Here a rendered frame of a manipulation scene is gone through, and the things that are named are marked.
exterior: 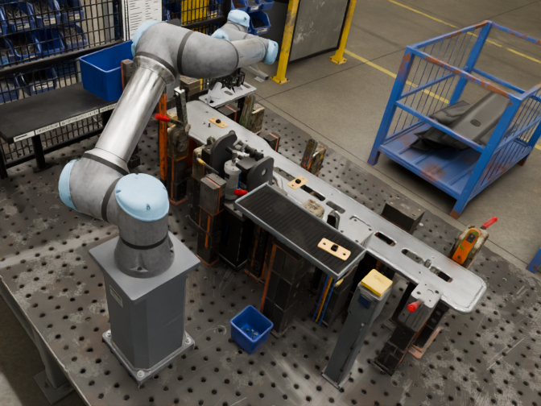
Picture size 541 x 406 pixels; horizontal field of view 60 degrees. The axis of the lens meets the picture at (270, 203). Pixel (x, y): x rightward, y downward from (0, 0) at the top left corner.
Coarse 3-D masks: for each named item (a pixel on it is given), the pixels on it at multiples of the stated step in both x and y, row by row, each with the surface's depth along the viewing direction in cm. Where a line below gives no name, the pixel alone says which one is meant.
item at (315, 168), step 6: (318, 144) 185; (318, 150) 182; (324, 150) 184; (312, 156) 180; (318, 156) 182; (312, 162) 182; (318, 162) 186; (312, 168) 184; (318, 168) 189; (318, 174) 191; (306, 186) 191
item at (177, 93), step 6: (174, 90) 168; (180, 90) 170; (186, 90) 170; (174, 96) 167; (180, 96) 168; (180, 102) 170; (180, 108) 172; (186, 108) 173; (180, 114) 174; (186, 114) 175; (180, 120) 177; (186, 120) 177; (180, 126) 180
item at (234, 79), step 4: (236, 68) 173; (240, 68) 174; (236, 72) 173; (240, 72) 178; (244, 72) 178; (228, 76) 174; (232, 76) 175; (236, 76) 174; (240, 76) 176; (244, 76) 178; (220, 80) 179; (224, 80) 178; (228, 80) 176; (232, 80) 174; (236, 80) 179; (240, 80) 178; (228, 84) 178; (232, 84) 177; (236, 84) 179; (240, 84) 180; (228, 88) 177
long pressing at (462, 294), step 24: (192, 120) 194; (264, 144) 188; (288, 168) 178; (288, 192) 167; (336, 192) 171; (360, 216) 163; (408, 240) 157; (384, 264) 149; (408, 264) 149; (432, 264) 150; (456, 264) 152; (456, 288) 144; (480, 288) 145; (456, 312) 138
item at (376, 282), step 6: (372, 270) 122; (366, 276) 120; (372, 276) 121; (378, 276) 121; (384, 276) 121; (366, 282) 119; (372, 282) 119; (378, 282) 120; (384, 282) 120; (390, 282) 120; (372, 288) 118; (378, 288) 118; (384, 288) 118; (378, 294) 117
